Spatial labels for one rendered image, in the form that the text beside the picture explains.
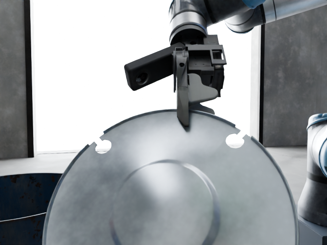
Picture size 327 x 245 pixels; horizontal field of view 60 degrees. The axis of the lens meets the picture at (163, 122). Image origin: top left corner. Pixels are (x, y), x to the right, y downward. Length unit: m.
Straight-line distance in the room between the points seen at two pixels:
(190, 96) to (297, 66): 5.38
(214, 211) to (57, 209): 0.19
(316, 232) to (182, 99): 0.41
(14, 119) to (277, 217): 4.19
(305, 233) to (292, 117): 5.00
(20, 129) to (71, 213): 4.02
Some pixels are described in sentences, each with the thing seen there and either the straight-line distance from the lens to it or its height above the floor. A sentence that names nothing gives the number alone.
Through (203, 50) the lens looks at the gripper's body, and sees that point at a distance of 0.47.
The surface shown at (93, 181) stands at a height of 0.60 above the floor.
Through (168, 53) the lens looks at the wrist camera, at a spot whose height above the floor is 0.78.
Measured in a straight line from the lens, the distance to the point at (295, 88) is 5.69.
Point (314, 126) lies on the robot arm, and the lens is 0.69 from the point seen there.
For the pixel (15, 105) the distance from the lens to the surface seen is 4.38.
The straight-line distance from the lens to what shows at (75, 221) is 0.38.
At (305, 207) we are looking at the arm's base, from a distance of 0.72.
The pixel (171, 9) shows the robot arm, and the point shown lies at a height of 0.89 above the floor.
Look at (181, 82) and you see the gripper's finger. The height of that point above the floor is 0.73.
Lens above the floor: 0.69
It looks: 3 degrees down
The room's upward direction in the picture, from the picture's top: straight up
